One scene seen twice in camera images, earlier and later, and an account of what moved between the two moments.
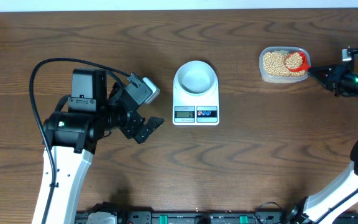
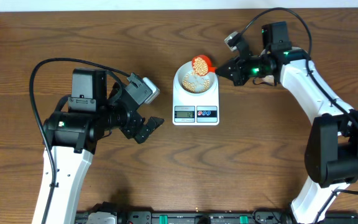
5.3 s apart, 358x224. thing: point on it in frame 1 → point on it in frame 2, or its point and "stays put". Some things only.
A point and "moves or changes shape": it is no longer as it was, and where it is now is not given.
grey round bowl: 196,78 stays put
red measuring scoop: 296,62 moves or changes shape
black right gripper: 333,80 → 236,75
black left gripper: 132,127 stays put
